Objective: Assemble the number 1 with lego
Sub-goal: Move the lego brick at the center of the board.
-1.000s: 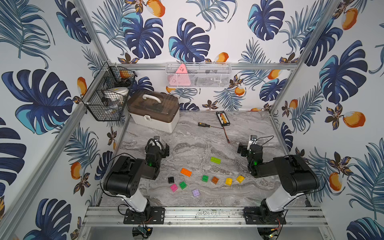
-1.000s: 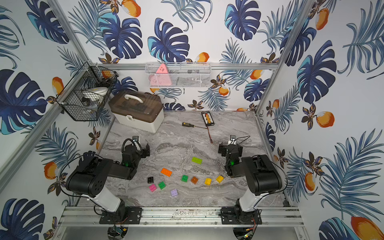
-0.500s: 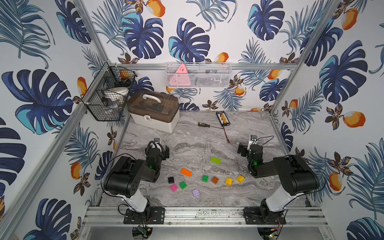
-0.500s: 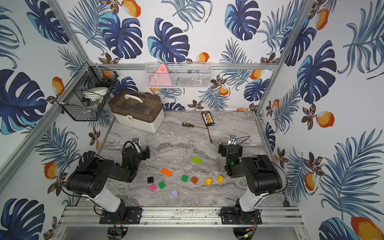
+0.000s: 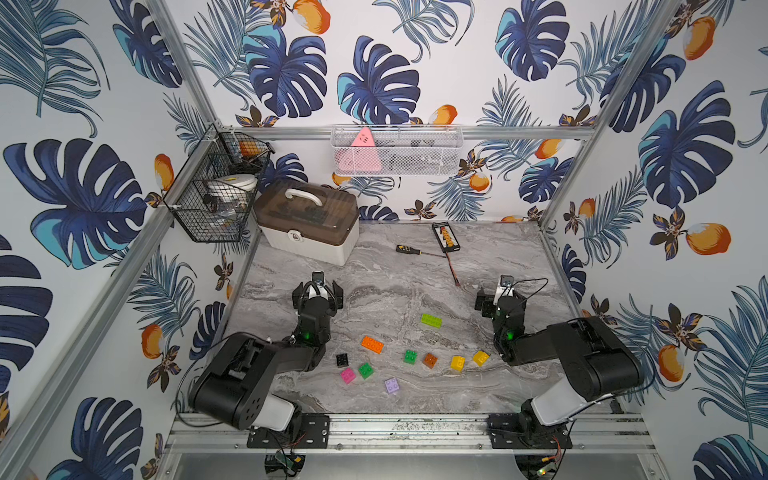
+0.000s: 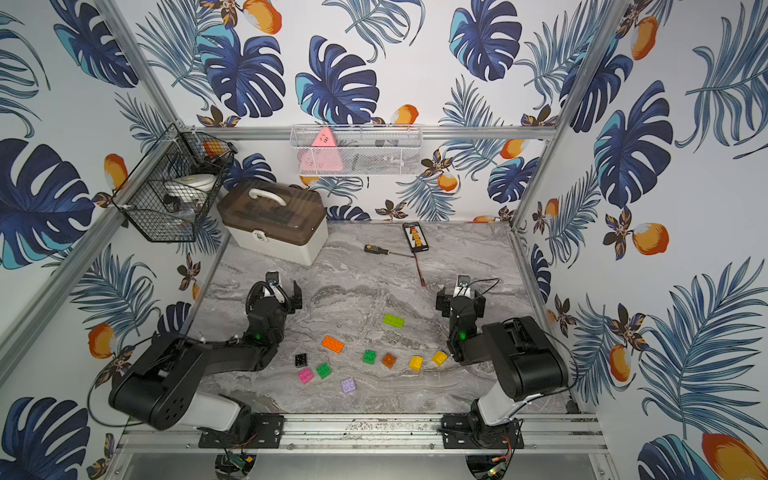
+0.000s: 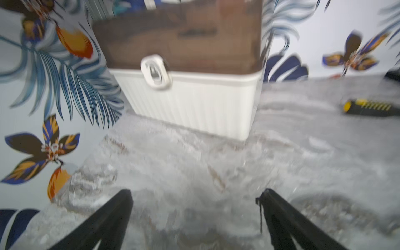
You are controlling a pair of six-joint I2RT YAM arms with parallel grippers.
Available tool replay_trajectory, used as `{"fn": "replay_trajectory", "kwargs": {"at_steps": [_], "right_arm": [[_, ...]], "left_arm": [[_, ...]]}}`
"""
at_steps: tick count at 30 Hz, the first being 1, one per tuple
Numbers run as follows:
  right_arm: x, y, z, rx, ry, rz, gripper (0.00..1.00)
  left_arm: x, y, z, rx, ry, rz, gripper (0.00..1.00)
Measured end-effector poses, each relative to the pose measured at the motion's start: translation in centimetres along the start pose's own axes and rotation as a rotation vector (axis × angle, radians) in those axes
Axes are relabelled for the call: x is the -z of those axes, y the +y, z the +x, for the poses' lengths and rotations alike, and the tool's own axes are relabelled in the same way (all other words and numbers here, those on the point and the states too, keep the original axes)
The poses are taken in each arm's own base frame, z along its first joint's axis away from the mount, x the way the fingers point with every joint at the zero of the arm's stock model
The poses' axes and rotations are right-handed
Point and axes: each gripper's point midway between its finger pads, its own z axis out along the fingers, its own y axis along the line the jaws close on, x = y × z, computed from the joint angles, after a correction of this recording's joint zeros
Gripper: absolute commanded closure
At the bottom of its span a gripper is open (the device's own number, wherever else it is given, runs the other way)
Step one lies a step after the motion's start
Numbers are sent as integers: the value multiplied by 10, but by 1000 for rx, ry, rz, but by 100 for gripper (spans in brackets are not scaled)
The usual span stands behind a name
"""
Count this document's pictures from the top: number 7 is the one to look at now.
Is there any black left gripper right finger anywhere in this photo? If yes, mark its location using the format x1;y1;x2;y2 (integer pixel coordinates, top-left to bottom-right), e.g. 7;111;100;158
255;189;346;250

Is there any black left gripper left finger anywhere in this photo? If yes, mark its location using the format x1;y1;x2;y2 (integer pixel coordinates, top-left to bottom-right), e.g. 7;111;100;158
50;189;133;250

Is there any black yellow screwdriver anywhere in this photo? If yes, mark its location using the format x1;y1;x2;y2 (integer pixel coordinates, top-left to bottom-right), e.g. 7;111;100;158
343;99;400;117

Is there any white box brown lid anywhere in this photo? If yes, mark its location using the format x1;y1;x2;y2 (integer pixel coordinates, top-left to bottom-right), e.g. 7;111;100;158
92;1;265;141

